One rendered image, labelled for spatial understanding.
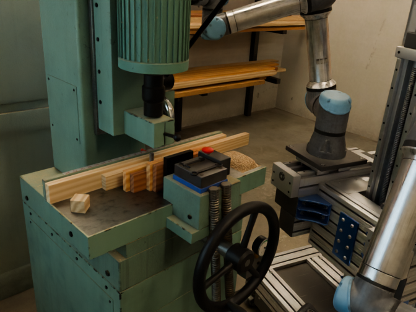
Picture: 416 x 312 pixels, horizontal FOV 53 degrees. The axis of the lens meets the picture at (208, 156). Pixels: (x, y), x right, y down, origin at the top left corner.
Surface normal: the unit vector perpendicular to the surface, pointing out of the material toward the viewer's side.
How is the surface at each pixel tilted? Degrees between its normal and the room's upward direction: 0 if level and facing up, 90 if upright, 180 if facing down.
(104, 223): 0
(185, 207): 90
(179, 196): 90
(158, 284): 90
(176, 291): 90
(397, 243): 63
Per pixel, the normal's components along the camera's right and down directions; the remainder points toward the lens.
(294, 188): 0.44, 0.37
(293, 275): 0.06, -0.92
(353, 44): -0.75, 0.21
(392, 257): -0.18, -0.09
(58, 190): 0.69, 0.32
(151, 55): 0.05, 0.39
